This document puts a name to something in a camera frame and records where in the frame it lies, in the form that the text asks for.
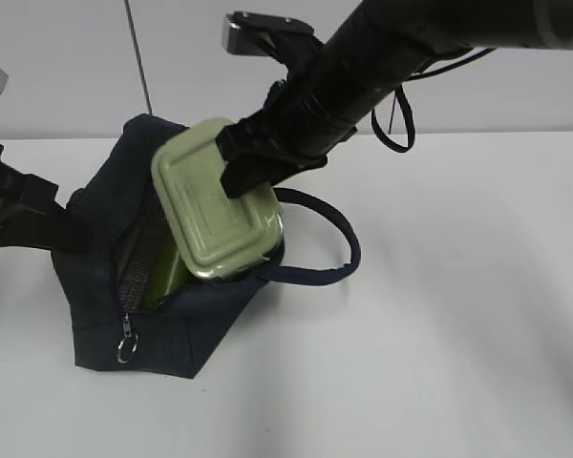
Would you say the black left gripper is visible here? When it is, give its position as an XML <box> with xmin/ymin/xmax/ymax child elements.
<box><xmin>0</xmin><ymin>144</ymin><xmax>90</xmax><ymax>253</ymax></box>

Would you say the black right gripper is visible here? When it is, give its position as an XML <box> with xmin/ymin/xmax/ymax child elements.
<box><xmin>216</xmin><ymin>80</ymin><xmax>357</xmax><ymax>198</ymax></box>

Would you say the green lid glass container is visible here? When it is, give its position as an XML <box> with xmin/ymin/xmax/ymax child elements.
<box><xmin>151</xmin><ymin>117</ymin><xmax>284</xmax><ymax>280</ymax></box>

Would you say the dark blue lunch bag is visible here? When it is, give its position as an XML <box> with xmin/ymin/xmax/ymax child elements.
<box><xmin>51</xmin><ymin>114</ymin><xmax>361</xmax><ymax>379</ymax></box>

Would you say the green cucumber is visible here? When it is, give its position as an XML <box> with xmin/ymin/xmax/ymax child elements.
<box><xmin>141</xmin><ymin>234</ymin><xmax>189</xmax><ymax>309</ymax></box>

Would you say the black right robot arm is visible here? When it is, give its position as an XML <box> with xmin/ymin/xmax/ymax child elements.
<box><xmin>216</xmin><ymin>1</ymin><xmax>573</xmax><ymax>198</ymax></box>

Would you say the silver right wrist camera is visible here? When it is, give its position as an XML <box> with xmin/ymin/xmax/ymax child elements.
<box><xmin>222</xmin><ymin>10</ymin><xmax>314</xmax><ymax>56</ymax></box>

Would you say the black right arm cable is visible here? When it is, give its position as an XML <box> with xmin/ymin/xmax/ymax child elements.
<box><xmin>371</xmin><ymin>45</ymin><xmax>496</xmax><ymax>155</ymax></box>

